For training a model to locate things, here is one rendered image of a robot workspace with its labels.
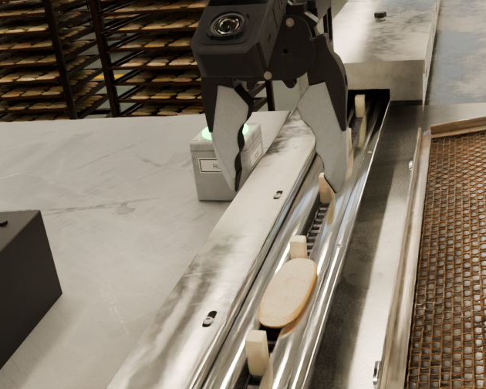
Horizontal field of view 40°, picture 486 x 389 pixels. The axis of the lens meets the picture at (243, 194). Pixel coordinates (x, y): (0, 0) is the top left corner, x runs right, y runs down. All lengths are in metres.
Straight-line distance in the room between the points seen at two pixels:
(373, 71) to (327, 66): 0.48
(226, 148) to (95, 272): 0.23
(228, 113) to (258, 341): 0.17
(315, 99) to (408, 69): 0.47
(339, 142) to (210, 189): 0.32
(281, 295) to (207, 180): 0.29
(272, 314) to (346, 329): 0.07
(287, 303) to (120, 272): 0.22
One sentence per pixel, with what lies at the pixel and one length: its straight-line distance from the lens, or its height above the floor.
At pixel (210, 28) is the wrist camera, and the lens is 0.42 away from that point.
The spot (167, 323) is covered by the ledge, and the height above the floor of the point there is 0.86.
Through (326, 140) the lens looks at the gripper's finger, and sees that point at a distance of 0.50.
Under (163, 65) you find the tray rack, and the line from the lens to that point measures 2.88.
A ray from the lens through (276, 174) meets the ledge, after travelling 0.75.
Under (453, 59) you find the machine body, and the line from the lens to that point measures 1.36.
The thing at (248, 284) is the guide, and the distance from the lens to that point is 0.56.
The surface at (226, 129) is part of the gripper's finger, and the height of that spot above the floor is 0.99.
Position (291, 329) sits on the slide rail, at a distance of 0.51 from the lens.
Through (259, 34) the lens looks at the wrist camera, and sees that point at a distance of 0.41.
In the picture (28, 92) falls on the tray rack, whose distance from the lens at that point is 3.47.
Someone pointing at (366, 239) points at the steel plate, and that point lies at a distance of 0.69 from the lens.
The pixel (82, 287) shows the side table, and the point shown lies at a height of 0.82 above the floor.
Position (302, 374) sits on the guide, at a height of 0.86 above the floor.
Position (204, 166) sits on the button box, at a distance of 0.78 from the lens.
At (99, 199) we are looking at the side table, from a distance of 0.86.
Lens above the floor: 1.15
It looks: 24 degrees down
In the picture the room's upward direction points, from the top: 7 degrees counter-clockwise
